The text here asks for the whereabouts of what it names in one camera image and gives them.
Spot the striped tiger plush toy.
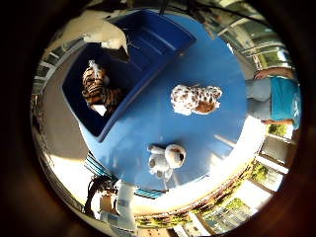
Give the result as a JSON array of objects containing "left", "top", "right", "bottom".
[{"left": 81, "top": 59, "right": 123, "bottom": 117}]

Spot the brown spotted white plush dog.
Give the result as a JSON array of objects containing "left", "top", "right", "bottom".
[{"left": 170, "top": 84, "right": 223, "bottom": 117}]

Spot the blue plastic container bin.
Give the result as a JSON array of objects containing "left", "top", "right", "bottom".
[{"left": 61, "top": 9, "right": 198, "bottom": 143}]

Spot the cyan black striped panel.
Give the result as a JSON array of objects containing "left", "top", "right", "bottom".
[{"left": 83, "top": 151, "right": 166, "bottom": 200}]

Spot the person in teal shirt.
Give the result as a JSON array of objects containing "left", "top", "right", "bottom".
[{"left": 245, "top": 65, "right": 302, "bottom": 131}]

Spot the black cable bundle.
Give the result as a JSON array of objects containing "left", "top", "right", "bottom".
[{"left": 83, "top": 175, "right": 117, "bottom": 218}]

